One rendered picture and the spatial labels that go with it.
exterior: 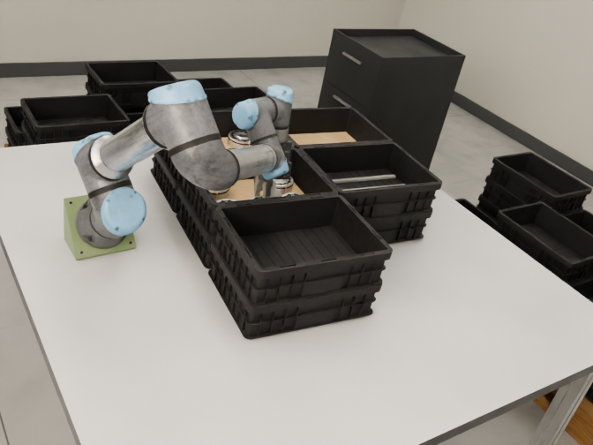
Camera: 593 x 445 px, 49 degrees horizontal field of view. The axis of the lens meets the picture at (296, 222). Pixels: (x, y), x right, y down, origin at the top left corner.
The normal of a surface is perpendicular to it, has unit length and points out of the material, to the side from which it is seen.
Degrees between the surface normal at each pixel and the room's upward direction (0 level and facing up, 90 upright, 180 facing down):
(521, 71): 90
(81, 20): 90
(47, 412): 0
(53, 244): 0
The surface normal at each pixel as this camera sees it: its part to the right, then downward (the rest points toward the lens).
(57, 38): 0.52, 0.53
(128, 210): 0.57, -0.01
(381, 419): 0.18, -0.83
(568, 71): -0.84, 0.15
